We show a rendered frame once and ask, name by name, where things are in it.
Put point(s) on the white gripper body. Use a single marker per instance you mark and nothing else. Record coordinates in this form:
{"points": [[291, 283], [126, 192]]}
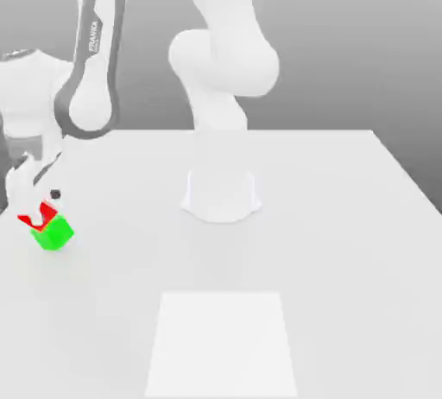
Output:
{"points": [[24, 184]]}

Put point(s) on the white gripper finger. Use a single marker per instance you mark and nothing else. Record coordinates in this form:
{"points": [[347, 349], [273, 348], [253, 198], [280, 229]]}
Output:
{"points": [[35, 216]]}

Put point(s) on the small red cube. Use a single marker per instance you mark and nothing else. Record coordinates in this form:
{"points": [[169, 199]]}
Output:
{"points": [[50, 214]]}

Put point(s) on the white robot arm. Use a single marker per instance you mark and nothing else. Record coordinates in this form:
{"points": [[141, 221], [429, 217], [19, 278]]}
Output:
{"points": [[224, 60]]}

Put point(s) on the small green cube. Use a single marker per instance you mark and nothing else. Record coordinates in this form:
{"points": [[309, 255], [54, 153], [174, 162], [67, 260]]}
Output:
{"points": [[55, 234]]}

